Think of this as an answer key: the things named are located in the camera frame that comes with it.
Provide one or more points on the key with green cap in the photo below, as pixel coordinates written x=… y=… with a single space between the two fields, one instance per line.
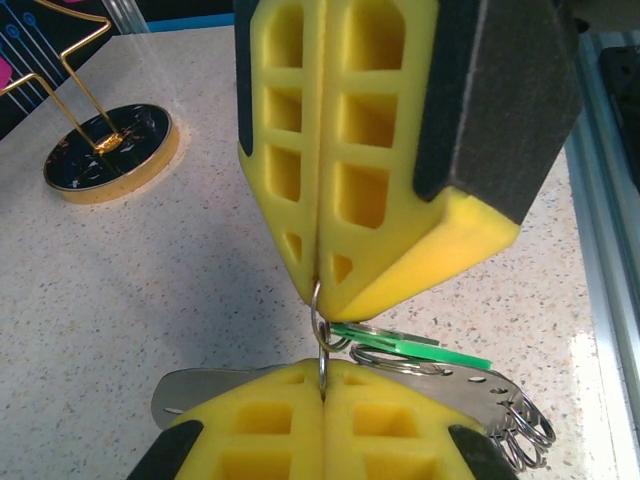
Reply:
x=430 y=352

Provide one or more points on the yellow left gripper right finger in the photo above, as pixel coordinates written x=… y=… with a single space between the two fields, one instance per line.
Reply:
x=390 y=425

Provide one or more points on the metal keyring band with rings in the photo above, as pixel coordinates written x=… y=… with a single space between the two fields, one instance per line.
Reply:
x=460 y=395

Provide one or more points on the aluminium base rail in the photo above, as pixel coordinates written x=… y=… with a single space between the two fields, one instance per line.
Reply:
x=610 y=225

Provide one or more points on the pink plastic wine glass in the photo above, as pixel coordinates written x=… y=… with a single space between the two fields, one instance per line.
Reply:
x=5 y=75

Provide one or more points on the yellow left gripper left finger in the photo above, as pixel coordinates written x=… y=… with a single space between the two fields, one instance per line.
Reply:
x=260 y=425

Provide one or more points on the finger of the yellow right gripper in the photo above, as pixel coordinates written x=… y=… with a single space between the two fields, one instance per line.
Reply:
x=410 y=75
x=310 y=75

